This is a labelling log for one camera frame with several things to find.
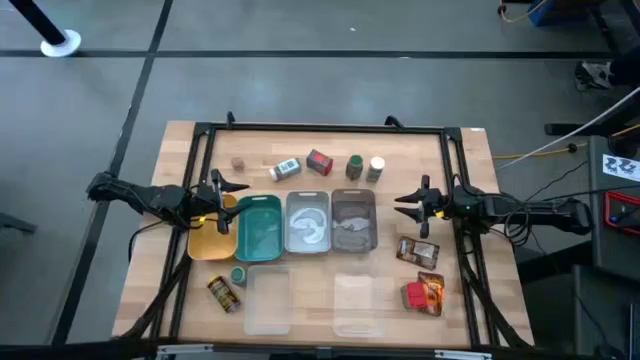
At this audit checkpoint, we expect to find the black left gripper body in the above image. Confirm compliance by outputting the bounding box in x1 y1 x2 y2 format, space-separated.
192 168 229 235

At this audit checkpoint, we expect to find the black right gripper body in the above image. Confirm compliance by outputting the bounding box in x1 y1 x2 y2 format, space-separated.
418 173 456 240

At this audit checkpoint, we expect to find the brown taco seasoning packet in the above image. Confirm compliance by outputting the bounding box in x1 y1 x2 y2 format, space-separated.
395 235 441 271

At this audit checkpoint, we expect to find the white-lid spice jar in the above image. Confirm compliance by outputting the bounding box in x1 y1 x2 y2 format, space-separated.
365 155 387 184
268 157 303 183

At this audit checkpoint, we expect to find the orange taco seasoning packet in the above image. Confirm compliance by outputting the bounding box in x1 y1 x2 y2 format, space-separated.
417 271 446 317

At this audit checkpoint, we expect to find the yellow-lid dark spice jar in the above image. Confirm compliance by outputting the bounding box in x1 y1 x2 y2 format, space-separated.
206 273 242 314

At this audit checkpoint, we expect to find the dark red box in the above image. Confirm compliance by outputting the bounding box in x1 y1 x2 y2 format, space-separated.
400 281 430 312

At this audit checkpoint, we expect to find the teal plastic bin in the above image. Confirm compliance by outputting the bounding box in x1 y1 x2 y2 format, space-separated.
233 193 285 263

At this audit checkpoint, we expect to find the yellow plastic bin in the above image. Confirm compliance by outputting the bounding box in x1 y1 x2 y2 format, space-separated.
187 193 240 262

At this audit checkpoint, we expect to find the grey translucent plastic bin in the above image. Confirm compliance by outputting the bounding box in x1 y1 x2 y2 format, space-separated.
330 187 379 254

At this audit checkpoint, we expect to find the clear plastic bin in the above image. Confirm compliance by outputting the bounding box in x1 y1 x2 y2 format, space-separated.
243 263 294 336
331 272 384 339

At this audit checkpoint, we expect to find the black diagonal rig strut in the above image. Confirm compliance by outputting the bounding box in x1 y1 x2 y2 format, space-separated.
457 249 534 349
119 249 194 341

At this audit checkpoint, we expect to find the red-framed box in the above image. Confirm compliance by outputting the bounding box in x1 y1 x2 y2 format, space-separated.
603 189 640 230

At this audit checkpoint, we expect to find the black side cabinet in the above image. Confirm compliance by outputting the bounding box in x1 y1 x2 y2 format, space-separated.
589 134 640 271

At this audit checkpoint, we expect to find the white marker sheet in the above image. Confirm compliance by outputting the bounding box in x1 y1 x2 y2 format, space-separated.
602 153 640 182

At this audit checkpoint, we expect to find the black computer case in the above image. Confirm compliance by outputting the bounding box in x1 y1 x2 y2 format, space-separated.
572 264 640 360

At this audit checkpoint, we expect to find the black rig beam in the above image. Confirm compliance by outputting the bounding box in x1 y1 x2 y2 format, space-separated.
0 342 640 360

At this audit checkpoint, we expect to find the blue box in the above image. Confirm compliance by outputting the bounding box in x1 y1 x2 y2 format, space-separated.
527 0 596 27

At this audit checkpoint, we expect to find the cardboard box with handle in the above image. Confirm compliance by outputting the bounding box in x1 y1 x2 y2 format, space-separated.
283 190 333 255

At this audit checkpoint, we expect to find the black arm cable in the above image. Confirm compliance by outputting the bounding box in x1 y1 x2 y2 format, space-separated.
502 197 534 247

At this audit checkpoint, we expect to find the yellow floor cable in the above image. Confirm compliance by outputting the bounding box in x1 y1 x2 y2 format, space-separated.
492 142 590 161

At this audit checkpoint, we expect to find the white cable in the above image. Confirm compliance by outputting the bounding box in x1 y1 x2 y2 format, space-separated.
494 87 640 172

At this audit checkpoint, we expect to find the black post white base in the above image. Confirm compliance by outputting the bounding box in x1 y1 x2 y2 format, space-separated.
7 0 83 58

